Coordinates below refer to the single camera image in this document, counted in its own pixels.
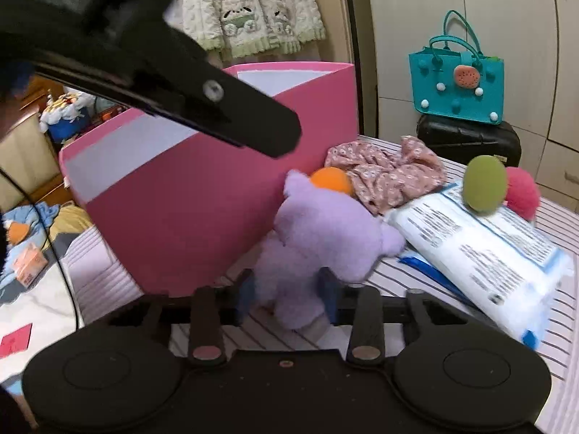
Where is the black cable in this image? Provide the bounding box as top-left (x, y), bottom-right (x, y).
top-left (0, 167), bottom-right (85, 332)

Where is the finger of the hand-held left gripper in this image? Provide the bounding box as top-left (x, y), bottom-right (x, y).
top-left (34, 16), bottom-right (303, 160)

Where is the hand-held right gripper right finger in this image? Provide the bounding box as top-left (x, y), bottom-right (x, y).
top-left (317, 268), bottom-right (471, 368)

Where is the pink paper sheet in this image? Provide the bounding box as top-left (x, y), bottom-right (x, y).
top-left (0, 323), bottom-right (33, 358)

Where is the teal felt handbag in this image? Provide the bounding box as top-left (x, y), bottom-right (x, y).
top-left (408, 10), bottom-right (505, 125)

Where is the purple plush toy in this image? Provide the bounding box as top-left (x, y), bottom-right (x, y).
top-left (251, 169), bottom-right (406, 331)

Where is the white soft tissue pack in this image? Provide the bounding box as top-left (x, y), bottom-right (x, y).
top-left (389, 183), bottom-right (574, 350)

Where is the small orange box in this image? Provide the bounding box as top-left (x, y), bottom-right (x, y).
top-left (11, 242), bottom-right (48, 288)

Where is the white wardrobe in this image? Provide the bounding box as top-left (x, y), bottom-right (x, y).
top-left (362, 0), bottom-right (579, 214)

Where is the wooden cabinet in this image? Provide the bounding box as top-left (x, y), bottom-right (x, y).
top-left (0, 77), bottom-right (69, 211)

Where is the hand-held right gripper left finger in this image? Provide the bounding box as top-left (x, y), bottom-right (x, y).
top-left (107, 269), bottom-right (257, 368)

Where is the blue cloth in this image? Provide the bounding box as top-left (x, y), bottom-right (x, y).
top-left (0, 203), bottom-right (60, 305)

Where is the black suitcase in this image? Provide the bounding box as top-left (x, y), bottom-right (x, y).
top-left (416, 113), bottom-right (522, 168)

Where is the colorful stuffed toy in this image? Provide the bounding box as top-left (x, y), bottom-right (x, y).
top-left (40, 92), bottom-right (92, 135)

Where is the pink pompom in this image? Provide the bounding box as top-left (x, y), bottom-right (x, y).
top-left (502, 166), bottom-right (542, 220)

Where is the orange ball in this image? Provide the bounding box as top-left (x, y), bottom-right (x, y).
top-left (310, 167), bottom-right (355, 198)

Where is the pink storage box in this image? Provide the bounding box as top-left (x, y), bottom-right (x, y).
top-left (59, 61), bottom-right (358, 298)

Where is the pink floral cloth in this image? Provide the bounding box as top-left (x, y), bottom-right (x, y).
top-left (324, 136), bottom-right (447, 216)

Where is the green makeup sponge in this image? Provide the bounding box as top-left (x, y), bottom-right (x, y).
top-left (462, 155), bottom-right (507, 215)

